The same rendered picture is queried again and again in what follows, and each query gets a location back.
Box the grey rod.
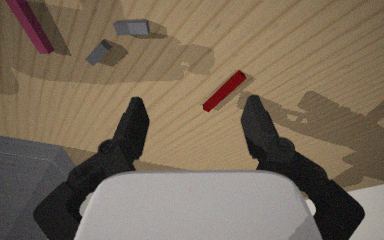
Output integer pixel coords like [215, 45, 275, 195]
[85, 39, 112, 66]
[113, 19, 150, 35]

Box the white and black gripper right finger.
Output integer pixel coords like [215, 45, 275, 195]
[241, 95, 365, 240]

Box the dark red rod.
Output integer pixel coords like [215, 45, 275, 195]
[203, 70, 246, 112]

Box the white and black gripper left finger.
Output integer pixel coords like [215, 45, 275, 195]
[33, 97, 150, 240]

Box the pink rod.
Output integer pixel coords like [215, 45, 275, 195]
[5, 0, 54, 54]

